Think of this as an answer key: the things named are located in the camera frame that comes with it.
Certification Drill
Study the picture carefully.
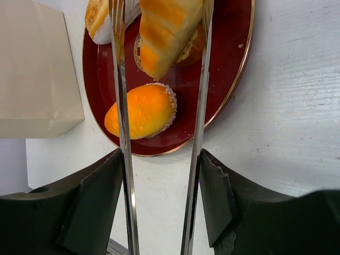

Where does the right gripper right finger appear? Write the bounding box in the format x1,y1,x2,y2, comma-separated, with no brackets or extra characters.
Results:
199,150,339,254

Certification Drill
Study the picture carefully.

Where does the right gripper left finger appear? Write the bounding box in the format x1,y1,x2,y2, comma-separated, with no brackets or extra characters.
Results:
1,149,122,254

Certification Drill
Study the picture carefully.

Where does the cream paper bag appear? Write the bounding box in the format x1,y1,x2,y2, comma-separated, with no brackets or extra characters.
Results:
1,1,84,139

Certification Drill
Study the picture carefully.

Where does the long white iced bread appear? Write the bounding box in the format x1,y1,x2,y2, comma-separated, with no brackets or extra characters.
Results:
84,0,141,45

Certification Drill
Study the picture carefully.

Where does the croissant bread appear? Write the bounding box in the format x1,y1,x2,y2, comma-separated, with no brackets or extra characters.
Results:
139,0,203,80

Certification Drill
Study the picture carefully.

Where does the small orange sugared bun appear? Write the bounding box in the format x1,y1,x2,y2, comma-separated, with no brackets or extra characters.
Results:
104,82,178,141

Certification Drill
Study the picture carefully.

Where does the dark red round plate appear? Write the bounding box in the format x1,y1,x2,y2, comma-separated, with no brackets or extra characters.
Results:
82,0,255,157

